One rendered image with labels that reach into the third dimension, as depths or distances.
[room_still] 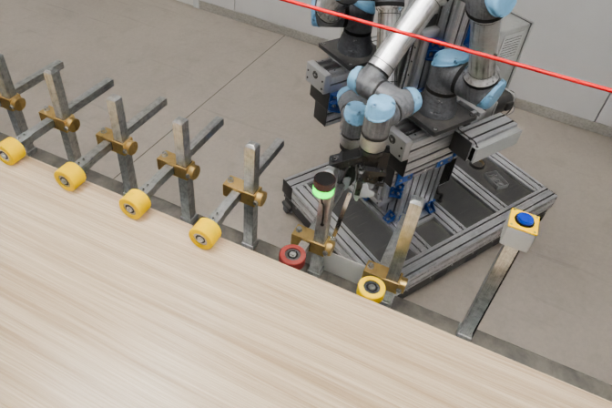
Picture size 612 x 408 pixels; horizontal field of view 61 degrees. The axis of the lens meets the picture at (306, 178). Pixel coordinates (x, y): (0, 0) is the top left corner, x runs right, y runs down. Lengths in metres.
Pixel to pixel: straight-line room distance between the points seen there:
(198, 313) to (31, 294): 0.44
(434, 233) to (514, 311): 0.53
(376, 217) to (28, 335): 1.74
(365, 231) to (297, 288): 1.17
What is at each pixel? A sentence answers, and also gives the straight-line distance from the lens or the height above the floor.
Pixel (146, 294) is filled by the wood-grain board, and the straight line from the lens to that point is 1.51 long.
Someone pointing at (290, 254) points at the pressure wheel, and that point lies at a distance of 1.56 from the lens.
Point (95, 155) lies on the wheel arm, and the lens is 1.85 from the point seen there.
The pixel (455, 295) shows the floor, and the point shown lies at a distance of 2.78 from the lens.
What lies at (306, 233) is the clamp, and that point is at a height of 0.87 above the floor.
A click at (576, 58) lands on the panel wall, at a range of 4.08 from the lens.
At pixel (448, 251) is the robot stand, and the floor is 0.22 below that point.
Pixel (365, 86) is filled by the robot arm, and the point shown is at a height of 1.33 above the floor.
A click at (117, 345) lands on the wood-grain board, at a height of 0.90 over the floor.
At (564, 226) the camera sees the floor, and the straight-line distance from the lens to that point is 3.41.
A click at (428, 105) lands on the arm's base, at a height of 1.08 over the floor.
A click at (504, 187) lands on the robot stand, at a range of 3.11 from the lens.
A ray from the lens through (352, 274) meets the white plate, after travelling 1.76.
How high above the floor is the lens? 2.12
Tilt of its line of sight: 42 degrees down
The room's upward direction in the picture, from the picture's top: 7 degrees clockwise
